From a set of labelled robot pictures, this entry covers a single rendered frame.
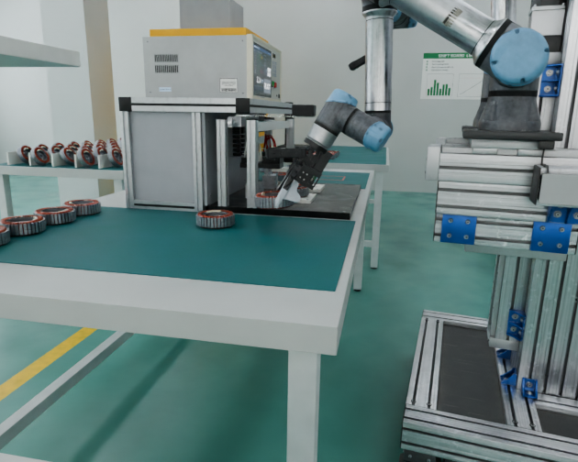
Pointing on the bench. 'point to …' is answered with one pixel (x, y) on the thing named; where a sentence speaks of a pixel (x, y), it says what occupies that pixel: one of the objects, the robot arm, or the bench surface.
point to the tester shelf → (203, 104)
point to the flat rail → (273, 125)
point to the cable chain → (238, 141)
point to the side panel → (162, 160)
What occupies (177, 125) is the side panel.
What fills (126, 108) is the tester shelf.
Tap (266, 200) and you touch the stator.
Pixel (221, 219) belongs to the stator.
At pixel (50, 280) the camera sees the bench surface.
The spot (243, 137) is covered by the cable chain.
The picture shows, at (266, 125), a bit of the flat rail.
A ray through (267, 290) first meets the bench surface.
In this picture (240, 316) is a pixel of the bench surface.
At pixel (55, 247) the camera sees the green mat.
